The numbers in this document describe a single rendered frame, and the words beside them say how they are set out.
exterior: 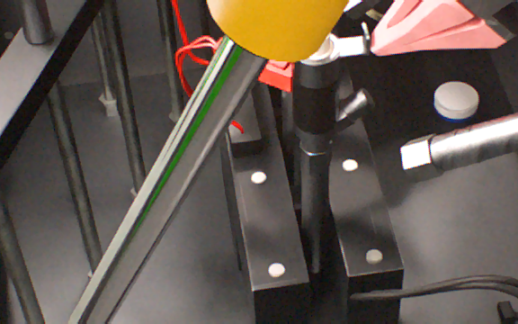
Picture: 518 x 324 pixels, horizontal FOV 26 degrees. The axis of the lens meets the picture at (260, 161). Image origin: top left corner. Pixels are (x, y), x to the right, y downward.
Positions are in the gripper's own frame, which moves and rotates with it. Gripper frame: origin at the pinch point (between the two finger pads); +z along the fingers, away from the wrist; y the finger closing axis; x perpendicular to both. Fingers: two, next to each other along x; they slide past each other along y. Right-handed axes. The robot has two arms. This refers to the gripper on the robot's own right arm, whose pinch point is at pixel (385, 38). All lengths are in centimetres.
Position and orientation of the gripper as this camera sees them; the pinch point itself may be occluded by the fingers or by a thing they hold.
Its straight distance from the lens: 62.2
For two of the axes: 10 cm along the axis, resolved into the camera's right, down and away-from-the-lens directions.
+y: -7.4, -4.9, -4.7
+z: -6.7, 4.3, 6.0
